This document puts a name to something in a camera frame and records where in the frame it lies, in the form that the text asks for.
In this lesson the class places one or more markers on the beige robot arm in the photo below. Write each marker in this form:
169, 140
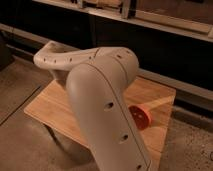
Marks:
95, 81

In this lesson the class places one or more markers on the wooden table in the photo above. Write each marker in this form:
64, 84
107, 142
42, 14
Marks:
52, 108

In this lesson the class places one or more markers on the red bowl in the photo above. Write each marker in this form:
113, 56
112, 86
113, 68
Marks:
141, 116

